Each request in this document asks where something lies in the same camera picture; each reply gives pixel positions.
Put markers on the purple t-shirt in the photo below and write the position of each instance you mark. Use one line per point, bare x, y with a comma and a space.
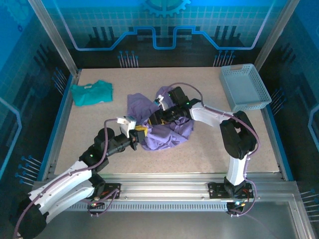
172, 139

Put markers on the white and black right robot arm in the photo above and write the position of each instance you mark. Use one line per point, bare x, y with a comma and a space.
236, 169

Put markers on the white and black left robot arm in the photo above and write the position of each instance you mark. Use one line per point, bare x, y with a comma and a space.
62, 184

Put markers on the teal folded t-shirt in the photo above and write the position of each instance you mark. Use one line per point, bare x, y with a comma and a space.
84, 94

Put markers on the blue table edge strip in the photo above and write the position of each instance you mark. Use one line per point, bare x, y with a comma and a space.
279, 149
57, 124

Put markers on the small LED circuit board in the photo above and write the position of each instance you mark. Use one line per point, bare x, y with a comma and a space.
94, 203
236, 203

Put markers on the grey perforated plastic basket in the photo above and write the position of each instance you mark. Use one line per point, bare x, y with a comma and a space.
244, 87

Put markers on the grey metal lower panel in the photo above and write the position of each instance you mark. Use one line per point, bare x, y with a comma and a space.
162, 226

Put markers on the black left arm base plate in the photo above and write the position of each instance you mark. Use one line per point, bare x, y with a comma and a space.
113, 191

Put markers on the aluminium mounting rail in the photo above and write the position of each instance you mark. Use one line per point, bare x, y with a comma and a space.
162, 185

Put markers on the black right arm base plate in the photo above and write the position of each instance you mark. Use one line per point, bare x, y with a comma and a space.
215, 190

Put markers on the aluminium frame post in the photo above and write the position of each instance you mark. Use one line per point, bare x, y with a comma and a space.
57, 37
273, 37

